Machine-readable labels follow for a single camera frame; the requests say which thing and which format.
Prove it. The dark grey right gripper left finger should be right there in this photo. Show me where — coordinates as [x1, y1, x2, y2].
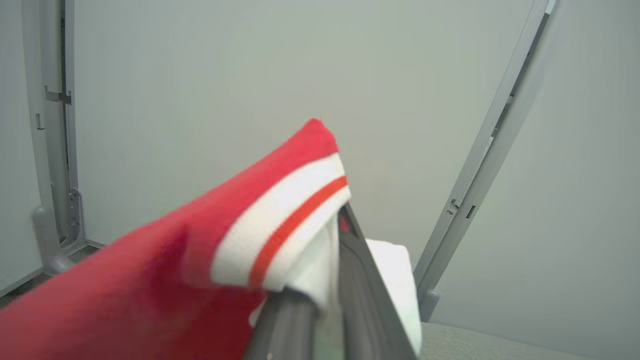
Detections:
[243, 289, 321, 360]

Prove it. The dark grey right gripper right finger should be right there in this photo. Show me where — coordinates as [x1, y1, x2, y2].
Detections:
[336, 202, 419, 360]

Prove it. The red garment with white stripes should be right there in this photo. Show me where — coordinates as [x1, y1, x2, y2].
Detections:
[0, 117, 424, 360]

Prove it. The grey partition frame post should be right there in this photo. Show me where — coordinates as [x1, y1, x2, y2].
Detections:
[21, 0, 105, 276]
[413, 0, 557, 323]

